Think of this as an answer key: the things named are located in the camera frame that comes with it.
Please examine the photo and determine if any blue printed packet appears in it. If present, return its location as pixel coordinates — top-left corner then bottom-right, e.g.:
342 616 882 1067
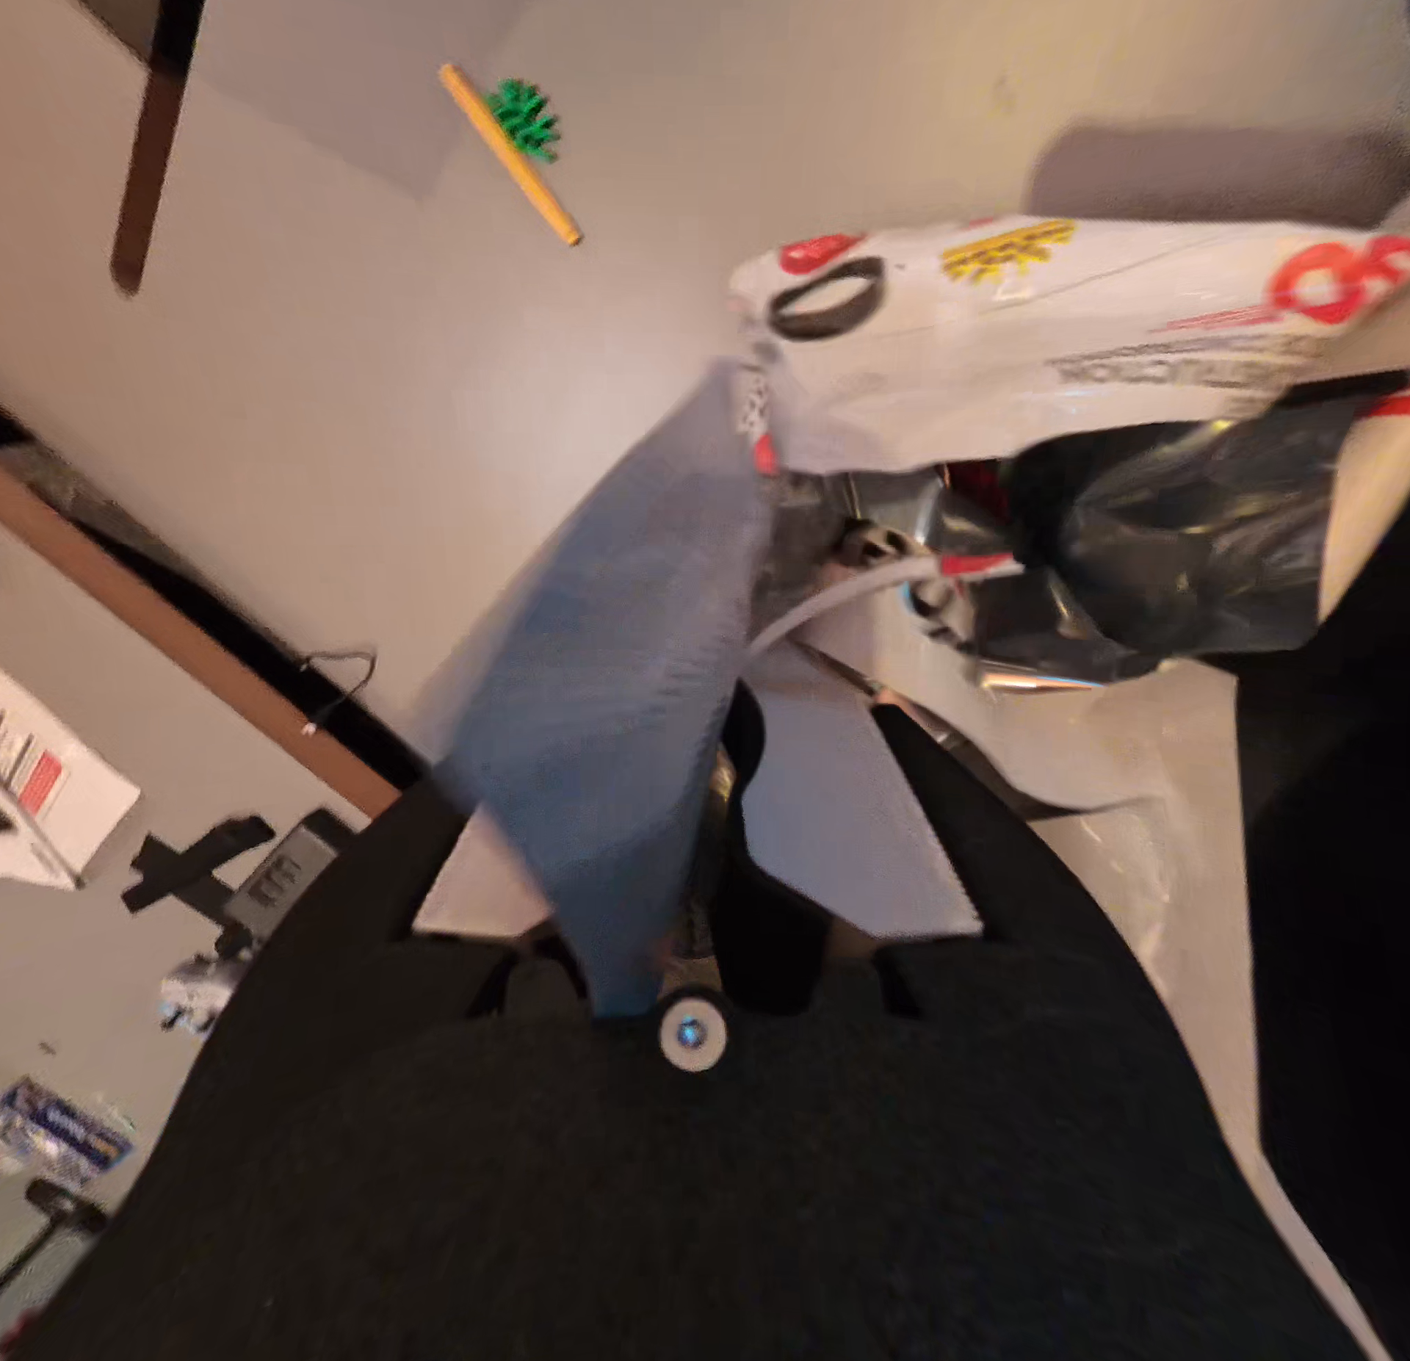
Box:
0 1075 135 1177

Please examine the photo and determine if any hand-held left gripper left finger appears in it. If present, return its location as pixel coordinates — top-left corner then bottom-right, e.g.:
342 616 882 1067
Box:
412 809 559 941

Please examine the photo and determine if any yellow toy rod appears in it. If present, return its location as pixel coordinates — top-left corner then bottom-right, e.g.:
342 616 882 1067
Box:
437 61 584 249

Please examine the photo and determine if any black device with buttons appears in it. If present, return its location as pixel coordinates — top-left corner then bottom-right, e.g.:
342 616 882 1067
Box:
118 809 353 949

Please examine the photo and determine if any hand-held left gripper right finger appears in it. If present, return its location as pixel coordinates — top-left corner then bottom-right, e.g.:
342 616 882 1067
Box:
705 646 985 1012

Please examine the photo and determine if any black cable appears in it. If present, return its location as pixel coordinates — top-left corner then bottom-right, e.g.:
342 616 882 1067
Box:
295 648 383 736

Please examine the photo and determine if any white box red label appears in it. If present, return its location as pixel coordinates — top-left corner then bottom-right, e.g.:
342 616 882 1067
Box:
0 673 146 892

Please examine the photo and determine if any printed toy set bag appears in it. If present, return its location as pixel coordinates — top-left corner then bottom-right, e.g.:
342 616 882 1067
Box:
427 213 1410 1020

